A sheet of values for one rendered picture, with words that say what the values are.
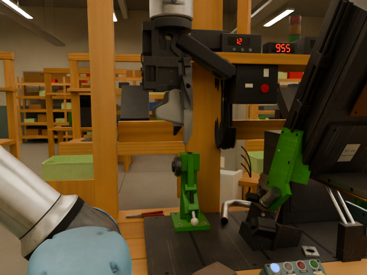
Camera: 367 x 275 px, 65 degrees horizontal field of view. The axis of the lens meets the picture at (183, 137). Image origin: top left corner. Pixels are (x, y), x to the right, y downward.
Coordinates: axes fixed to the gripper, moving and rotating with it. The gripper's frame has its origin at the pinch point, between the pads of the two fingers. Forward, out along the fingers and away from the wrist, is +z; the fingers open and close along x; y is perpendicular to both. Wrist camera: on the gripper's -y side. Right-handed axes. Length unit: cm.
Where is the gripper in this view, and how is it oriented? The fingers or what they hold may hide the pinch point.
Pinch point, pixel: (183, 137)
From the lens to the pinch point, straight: 53.0
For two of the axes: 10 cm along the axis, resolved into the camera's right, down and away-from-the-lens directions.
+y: -9.9, 0.2, -1.6
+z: 0.0, 9.9, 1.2
